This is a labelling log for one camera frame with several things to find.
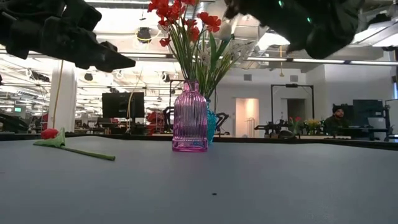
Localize black monitor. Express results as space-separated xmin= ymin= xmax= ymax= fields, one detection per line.
xmin=101 ymin=91 xmax=146 ymax=119

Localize red blossom spray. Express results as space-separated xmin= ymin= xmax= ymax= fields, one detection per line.
xmin=147 ymin=0 xmax=203 ymax=83

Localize blue-grey table mat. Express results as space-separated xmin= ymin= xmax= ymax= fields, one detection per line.
xmin=0 ymin=136 xmax=398 ymax=224

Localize person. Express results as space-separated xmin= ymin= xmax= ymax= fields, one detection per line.
xmin=323 ymin=104 xmax=354 ymax=137

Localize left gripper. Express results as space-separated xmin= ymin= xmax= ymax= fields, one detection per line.
xmin=6 ymin=15 xmax=137 ymax=73

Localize yellow hanging cable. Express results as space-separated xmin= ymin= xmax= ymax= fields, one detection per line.
xmin=52 ymin=58 xmax=65 ymax=129

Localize ceiling light strip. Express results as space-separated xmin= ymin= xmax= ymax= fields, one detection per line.
xmin=248 ymin=57 xmax=398 ymax=66

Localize white pillar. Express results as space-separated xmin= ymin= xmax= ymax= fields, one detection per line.
xmin=47 ymin=70 xmax=78 ymax=133

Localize yellow background flowers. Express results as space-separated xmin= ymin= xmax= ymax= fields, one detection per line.
xmin=303 ymin=118 xmax=322 ymax=135

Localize black gantry frame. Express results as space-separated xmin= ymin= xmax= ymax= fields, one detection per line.
xmin=271 ymin=83 xmax=315 ymax=125

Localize pink background tulips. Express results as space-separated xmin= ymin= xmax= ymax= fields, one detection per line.
xmin=288 ymin=116 xmax=303 ymax=134

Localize ceiling dome camera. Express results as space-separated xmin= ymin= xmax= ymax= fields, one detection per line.
xmin=136 ymin=27 xmax=153 ymax=44

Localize purple ribbed glass vase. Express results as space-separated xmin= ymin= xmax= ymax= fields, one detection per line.
xmin=172 ymin=79 xmax=208 ymax=153

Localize red artificial tulip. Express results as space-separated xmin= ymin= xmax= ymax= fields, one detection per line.
xmin=32 ymin=126 xmax=116 ymax=162
xmin=198 ymin=11 xmax=223 ymax=82

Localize white blossom spray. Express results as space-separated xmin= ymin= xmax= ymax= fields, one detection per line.
xmin=196 ymin=39 xmax=261 ymax=101

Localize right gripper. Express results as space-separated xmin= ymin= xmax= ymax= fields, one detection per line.
xmin=223 ymin=0 xmax=366 ymax=60

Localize dark desk monitor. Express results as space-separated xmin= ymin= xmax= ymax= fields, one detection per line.
xmin=353 ymin=99 xmax=386 ymax=119

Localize blue glass vase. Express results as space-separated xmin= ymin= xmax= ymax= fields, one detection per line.
xmin=206 ymin=99 xmax=219 ymax=146

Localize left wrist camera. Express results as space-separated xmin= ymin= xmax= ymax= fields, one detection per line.
xmin=62 ymin=0 xmax=103 ymax=32

